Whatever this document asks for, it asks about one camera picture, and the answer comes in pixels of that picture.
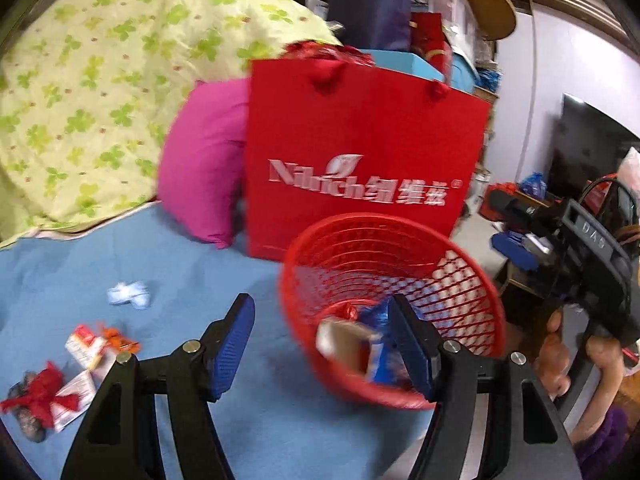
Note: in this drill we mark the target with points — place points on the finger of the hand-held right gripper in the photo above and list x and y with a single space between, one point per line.
515 254
507 203

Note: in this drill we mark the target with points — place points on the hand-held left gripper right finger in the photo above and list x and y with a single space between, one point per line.
410 350

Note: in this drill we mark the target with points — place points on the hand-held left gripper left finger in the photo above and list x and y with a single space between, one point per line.
232 345

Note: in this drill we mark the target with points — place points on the white cardboard box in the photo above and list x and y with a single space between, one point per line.
342 345

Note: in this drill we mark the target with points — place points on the orange wrapper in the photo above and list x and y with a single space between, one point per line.
120 341

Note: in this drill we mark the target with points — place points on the red plastic basket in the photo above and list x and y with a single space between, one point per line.
320 270

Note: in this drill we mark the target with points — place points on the white red cigarette box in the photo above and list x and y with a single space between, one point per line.
85 345

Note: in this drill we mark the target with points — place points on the white red packet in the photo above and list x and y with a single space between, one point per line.
75 400

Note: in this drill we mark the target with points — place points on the red ribbon bow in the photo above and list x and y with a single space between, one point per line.
45 395

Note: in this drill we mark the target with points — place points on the grey foil ball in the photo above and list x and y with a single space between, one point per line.
32 427

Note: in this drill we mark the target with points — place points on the person's right forearm purple sleeve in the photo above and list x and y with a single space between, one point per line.
602 447

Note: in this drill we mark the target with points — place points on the person's right hand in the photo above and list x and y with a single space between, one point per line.
605 375

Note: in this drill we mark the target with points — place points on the blue plastic bag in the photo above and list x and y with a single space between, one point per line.
531 185

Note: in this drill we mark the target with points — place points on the black television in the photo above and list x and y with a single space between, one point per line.
585 150

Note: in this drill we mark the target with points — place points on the blue bed sheet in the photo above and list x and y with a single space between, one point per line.
165 260

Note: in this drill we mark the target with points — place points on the crumpled white paper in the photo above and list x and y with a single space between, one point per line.
127 294

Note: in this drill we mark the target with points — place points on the red paper bag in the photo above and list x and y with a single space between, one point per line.
360 135

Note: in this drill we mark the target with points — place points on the light blue box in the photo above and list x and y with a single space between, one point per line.
400 62

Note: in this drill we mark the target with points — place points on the small red gift bag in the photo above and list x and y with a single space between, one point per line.
430 35

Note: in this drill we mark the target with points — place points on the pink pillow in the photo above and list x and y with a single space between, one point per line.
205 160

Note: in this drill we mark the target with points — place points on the round wooden tabletop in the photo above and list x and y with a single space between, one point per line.
492 5

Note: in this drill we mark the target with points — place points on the clear plastic storage box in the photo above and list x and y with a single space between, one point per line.
450 5

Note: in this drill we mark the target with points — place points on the red patterned wrapped bundle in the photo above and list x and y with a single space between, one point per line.
325 53

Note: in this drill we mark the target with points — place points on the navy blue bag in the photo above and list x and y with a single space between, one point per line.
370 5

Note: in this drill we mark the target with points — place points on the green floral quilt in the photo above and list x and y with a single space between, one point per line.
100 85

